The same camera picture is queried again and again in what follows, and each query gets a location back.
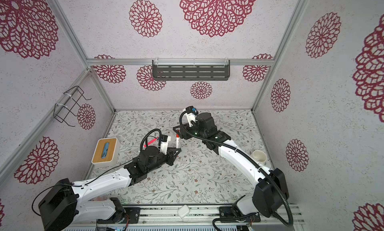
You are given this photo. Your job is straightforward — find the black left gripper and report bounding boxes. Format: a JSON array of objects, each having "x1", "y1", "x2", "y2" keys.
[{"x1": 147, "y1": 147, "x2": 181, "y2": 174}]

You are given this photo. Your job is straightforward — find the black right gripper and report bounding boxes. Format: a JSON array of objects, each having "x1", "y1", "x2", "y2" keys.
[{"x1": 174, "y1": 121, "x2": 209, "y2": 142}]

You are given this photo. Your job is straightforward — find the pink highlighter pen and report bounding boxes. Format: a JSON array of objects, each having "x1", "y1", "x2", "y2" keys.
[{"x1": 143, "y1": 137, "x2": 158, "y2": 148}]

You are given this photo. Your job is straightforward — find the white pink-tip marker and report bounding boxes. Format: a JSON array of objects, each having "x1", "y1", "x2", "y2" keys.
[{"x1": 176, "y1": 134, "x2": 180, "y2": 149}]

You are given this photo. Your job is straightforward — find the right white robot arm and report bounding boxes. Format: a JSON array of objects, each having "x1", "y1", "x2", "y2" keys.
[{"x1": 177, "y1": 106, "x2": 293, "y2": 226}]

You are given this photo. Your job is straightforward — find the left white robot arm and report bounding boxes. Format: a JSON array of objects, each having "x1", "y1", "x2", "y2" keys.
[{"x1": 38, "y1": 146, "x2": 182, "y2": 231}]

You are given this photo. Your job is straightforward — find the white wooden-top tissue box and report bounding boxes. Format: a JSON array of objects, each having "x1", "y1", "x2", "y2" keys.
[{"x1": 92, "y1": 137, "x2": 120, "y2": 168}]

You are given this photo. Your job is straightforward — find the cream ceramic mug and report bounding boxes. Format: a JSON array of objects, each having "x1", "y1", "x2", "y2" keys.
[{"x1": 252, "y1": 150, "x2": 268, "y2": 165}]

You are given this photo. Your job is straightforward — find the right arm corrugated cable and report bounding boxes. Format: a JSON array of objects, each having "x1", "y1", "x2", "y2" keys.
[{"x1": 179, "y1": 110, "x2": 294, "y2": 231}]

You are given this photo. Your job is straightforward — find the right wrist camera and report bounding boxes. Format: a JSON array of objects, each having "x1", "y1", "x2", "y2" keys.
[{"x1": 183, "y1": 106, "x2": 199, "y2": 127}]

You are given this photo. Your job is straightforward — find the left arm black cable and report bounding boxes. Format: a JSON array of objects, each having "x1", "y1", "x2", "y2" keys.
[{"x1": 31, "y1": 128, "x2": 163, "y2": 217}]

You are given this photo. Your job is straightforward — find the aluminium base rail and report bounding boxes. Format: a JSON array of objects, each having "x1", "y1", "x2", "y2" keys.
[{"x1": 64, "y1": 204, "x2": 306, "y2": 231}]

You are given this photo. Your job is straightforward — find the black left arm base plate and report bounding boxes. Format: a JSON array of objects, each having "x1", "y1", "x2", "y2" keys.
[{"x1": 97, "y1": 207, "x2": 141, "y2": 225}]

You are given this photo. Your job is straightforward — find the white pad on rail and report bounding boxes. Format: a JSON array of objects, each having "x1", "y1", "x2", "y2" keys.
[{"x1": 177, "y1": 205, "x2": 191, "y2": 219}]

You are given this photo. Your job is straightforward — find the dark metal wall shelf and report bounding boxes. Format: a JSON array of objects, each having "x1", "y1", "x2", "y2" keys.
[{"x1": 152, "y1": 60, "x2": 231, "y2": 81}]

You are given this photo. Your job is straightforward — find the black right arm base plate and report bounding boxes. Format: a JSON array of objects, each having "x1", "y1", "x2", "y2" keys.
[{"x1": 219, "y1": 206, "x2": 261, "y2": 223}]

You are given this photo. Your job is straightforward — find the black wire wall rack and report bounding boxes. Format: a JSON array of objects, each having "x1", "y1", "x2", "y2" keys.
[{"x1": 53, "y1": 86, "x2": 91, "y2": 127}]

